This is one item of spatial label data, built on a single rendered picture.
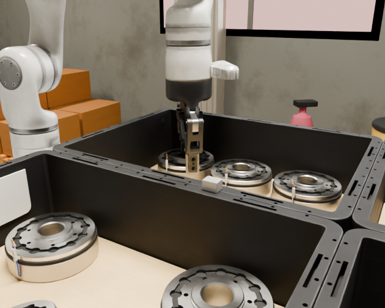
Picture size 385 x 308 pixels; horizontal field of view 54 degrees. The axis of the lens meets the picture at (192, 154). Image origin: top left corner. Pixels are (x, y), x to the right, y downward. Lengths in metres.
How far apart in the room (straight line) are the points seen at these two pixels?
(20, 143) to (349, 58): 2.13
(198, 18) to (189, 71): 0.08
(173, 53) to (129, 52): 2.97
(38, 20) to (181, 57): 0.31
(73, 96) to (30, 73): 2.82
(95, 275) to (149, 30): 3.02
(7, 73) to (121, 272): 0.45
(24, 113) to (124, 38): 2.86
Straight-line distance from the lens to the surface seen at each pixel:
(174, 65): 0.59
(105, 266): 0.47
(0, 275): 0.50
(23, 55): 0.76
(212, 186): 0.40
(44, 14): 0.78
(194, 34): 0.59
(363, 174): 0.49
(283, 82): 2.74
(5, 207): 0.53
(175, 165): 0.65
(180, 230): 0.43
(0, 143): 3.20
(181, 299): 0.37
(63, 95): 3.50
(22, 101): 0.77
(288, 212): 0.37
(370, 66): 2.56
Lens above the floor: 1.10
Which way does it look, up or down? 20 degrees down
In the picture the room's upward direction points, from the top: straight up
